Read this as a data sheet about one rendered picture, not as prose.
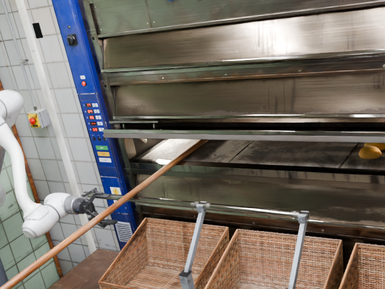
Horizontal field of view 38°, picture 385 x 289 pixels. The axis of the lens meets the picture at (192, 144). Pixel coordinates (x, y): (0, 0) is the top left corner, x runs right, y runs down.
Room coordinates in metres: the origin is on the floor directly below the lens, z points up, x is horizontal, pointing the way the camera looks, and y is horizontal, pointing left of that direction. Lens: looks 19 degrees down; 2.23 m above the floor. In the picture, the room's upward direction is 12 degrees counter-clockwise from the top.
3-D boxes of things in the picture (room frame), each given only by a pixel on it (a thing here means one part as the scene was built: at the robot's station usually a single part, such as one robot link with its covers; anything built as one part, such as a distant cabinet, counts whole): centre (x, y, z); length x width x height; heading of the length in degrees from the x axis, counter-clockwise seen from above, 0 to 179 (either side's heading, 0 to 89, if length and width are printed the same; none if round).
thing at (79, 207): (2.44, 0.56, 1.19); 0.09 x 0.07 x 0.08; 54
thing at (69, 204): (2.48, 0.61, 1.19); 0.09 x 0.06 x 0.09; 144
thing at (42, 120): (3.28, 0.87, 1.46); 0.10 x 0.07 x 0.10; 54
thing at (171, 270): (2.55, 0.26, 0.72); 0.56 x 0.49 x 0.28; 54
